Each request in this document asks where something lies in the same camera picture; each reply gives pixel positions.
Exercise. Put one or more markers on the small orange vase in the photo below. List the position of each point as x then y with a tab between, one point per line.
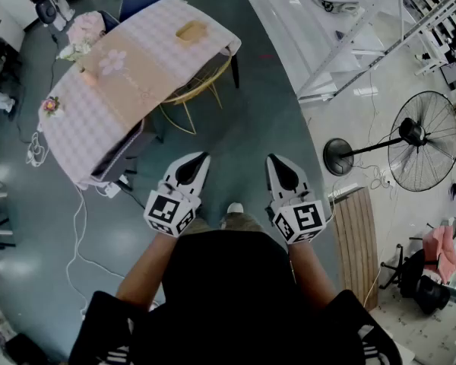
89	76

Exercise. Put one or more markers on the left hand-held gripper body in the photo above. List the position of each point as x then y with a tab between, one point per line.
167	213

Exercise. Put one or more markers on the table with checked cloth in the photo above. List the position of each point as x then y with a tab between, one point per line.
80	135

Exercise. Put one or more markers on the dark upholstered chair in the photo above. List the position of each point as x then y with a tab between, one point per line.
137	146

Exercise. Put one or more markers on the pink flower bouquet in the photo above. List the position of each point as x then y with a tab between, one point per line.
85	27

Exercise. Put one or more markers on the pink flower-shaped coaster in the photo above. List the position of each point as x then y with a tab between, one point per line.
113	62

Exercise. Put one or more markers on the wooden slat board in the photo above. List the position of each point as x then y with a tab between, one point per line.
355	242

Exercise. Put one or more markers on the black round device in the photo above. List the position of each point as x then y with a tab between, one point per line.
45	10

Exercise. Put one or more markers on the black office chair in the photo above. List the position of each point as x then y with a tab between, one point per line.
416	276

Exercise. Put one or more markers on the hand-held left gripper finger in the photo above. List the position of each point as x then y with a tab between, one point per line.
204	173
178	164

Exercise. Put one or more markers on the person's black shirt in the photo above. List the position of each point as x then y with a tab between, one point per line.
232	299

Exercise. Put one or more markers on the white metal shelf rack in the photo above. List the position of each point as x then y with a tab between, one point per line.
349	36

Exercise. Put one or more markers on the person's right forearm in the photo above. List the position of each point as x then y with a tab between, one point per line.
311	272

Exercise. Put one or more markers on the person's khaki trouser leg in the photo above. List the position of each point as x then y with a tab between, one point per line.
245	222

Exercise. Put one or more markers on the white power strip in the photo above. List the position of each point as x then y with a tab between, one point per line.
113	190

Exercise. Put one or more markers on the tan container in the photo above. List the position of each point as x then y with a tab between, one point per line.
191	32

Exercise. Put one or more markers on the white flower bunch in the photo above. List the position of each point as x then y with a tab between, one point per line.
74	51

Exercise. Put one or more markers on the person's white shoe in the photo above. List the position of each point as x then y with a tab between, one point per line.
235	207

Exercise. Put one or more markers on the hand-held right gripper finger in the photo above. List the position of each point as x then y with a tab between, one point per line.
270	177
294	169

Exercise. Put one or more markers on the dark blue chair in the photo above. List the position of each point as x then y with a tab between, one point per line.
108	20

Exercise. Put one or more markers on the small flower ornament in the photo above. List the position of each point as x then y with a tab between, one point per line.
51	105

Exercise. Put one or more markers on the black floor fan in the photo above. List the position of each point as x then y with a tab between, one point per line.
412	131

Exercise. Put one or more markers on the person's left forearm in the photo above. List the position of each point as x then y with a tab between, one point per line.
148	268

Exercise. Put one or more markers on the pink cloth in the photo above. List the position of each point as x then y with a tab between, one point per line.
442	253

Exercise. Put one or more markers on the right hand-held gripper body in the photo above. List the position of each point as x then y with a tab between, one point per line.
300	219

